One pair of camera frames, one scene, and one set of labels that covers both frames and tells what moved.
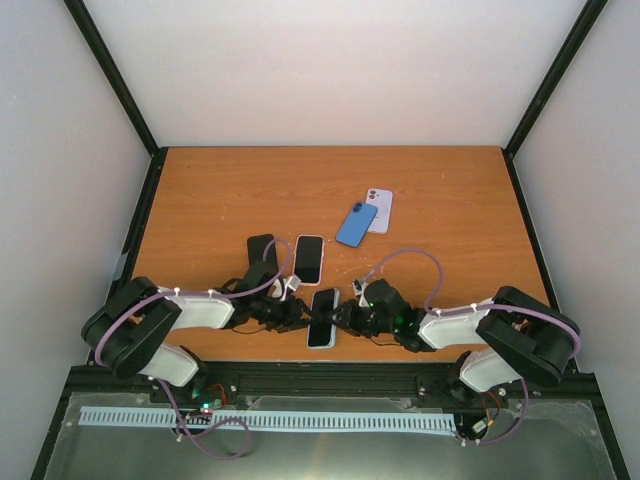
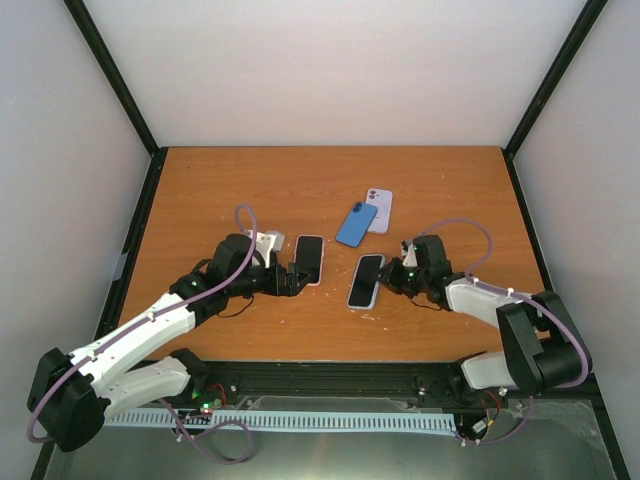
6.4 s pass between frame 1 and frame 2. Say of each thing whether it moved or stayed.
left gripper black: moved
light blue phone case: moved
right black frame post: stayed
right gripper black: moved
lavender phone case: stayed
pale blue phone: moved
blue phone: stayed
